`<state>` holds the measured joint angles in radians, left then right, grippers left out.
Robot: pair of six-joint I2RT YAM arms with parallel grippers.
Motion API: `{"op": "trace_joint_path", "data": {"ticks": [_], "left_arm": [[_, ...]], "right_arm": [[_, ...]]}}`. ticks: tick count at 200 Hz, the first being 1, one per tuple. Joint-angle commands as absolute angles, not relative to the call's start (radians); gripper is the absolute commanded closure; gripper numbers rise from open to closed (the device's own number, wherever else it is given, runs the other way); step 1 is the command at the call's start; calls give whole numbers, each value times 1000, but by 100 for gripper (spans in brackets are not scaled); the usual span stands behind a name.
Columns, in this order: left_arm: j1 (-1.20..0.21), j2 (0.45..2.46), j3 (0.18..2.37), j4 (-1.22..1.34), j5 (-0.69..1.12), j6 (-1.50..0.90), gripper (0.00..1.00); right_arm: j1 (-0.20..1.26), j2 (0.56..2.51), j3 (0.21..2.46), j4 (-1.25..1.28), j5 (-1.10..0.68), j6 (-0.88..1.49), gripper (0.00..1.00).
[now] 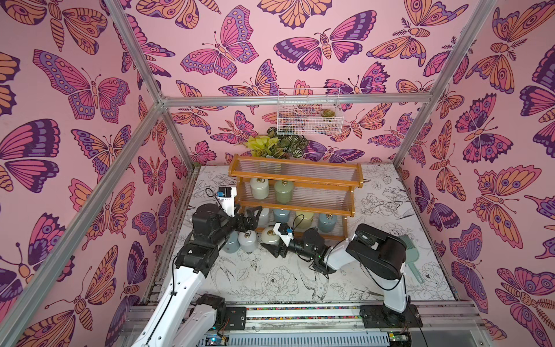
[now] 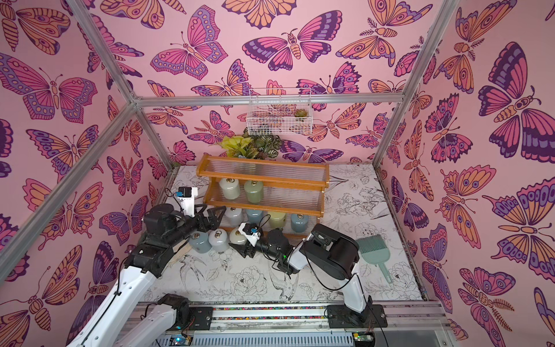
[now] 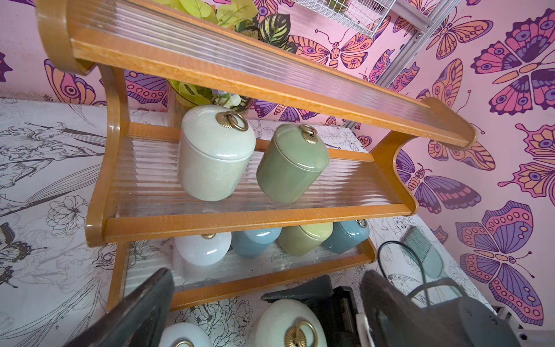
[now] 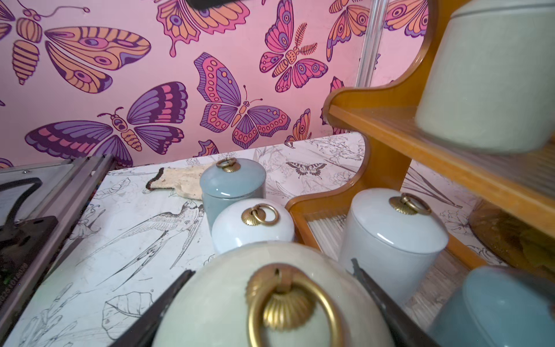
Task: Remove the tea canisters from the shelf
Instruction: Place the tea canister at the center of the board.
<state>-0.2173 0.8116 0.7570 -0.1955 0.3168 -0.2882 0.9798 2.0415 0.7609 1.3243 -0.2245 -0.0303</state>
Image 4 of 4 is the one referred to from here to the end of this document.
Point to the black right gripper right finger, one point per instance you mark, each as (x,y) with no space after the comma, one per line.
(404,331)

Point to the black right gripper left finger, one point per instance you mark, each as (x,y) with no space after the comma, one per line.
(143,331)

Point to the cream canister shelf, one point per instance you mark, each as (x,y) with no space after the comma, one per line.
(273,294)

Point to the large light blue canister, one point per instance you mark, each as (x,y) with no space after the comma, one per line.
(228,181)

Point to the blue canister bottom shelf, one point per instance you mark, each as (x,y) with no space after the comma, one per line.
(497,306)

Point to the white canister bottom shelf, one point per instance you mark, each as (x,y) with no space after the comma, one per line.
(395,238)

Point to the wooden tiered shelf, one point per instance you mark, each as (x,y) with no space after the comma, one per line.
(516,193)

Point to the green canister middle shelf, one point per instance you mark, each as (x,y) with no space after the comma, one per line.
(491,86)

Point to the green leafy plant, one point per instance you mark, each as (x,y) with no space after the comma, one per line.
(520,238)

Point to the beige cloth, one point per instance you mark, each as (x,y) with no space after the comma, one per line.
(185,182)

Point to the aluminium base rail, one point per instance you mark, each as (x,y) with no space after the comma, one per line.
(40,205)

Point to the aluminium frame post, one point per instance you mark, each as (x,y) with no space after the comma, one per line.
(371,45)

